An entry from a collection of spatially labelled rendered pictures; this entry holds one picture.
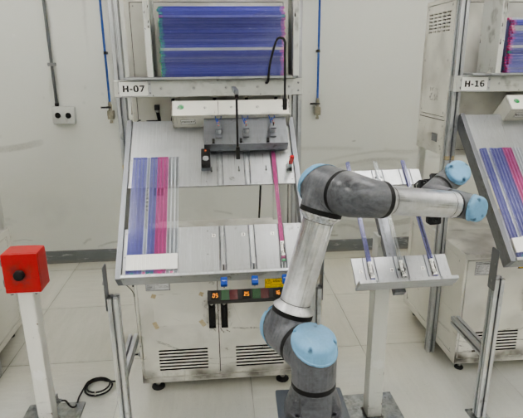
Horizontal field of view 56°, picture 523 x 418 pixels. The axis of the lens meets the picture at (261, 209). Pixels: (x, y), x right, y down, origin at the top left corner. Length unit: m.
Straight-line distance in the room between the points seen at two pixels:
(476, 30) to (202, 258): 1.61
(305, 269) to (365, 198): 0.26
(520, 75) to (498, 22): 0.26
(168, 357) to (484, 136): 1.69
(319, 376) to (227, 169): 1.00
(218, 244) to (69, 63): 2.21
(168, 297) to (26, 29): 2.27
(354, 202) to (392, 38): 2.68
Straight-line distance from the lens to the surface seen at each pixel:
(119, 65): 2.15
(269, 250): 1.81
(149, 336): 2.25
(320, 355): 1.25
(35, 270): 2.00
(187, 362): 2.32
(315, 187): 1.27
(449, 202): 1.40
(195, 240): 1.83
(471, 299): 2.45
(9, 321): 2.95
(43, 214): 3.94
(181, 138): 2.08
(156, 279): 1.78
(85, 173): 3.78
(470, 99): 2.55
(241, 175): 1.96
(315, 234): 1.29
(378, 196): 1.21
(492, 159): 2.28
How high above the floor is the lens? 1.44
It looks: 17 degrees down
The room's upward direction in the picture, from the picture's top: 1 degrees counter-clockwise
